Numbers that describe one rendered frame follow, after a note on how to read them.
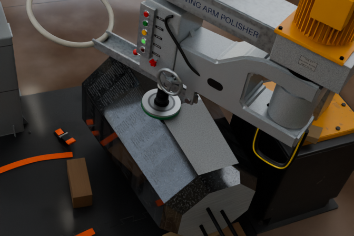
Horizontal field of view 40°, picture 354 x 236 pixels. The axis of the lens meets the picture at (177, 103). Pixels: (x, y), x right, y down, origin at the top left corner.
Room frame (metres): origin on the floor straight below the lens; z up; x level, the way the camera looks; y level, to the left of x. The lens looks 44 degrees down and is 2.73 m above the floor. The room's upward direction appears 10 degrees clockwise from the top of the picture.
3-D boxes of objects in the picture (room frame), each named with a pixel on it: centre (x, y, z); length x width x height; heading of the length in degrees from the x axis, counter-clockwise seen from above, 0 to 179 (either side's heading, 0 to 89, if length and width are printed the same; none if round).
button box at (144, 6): (1.85, 0.20, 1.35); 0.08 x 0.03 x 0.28; 62
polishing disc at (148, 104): (1.91, 0.08, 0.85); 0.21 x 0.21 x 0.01
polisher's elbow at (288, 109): (1.60, -0.50, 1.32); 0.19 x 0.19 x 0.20
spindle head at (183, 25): (1.88, 0.01, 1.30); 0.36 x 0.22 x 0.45; 62
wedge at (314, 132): (1.95, -0.71, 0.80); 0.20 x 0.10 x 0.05; 70
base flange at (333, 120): (2.19, -0.77, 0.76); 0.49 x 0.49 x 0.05; 30
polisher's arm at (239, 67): (1.71, -0.25, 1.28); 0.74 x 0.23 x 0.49; 62
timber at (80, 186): (1.84, 0.53, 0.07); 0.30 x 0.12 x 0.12; 24
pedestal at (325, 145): (2.19, -0.77, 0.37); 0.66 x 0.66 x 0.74; 30
